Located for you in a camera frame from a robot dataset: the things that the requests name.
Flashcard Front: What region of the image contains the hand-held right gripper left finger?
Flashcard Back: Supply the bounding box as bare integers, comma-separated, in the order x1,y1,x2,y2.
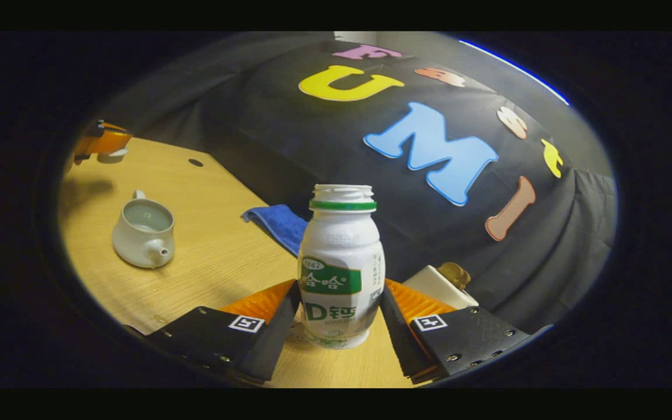
145,279,303,386

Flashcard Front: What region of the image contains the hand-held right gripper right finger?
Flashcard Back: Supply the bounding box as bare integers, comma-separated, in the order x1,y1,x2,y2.
379,278,531,384

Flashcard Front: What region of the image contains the white ceramic teacup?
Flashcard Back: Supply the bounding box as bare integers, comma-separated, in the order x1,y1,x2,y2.
111,190,176,269

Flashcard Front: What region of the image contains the white water bottle green label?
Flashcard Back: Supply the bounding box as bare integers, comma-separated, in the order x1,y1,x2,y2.
297,184,386,349

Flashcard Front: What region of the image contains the white toaster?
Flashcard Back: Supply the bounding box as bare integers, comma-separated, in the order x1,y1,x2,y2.
401,264,480,310

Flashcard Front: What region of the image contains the brown bread slice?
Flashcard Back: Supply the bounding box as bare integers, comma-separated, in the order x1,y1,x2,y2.
436,262,471,291

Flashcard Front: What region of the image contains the blue folded towel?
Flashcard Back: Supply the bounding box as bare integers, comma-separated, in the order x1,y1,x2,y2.
241,204,309,257

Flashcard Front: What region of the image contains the black backdrop cloth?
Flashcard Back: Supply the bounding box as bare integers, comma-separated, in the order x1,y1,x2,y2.
97,32,618,336

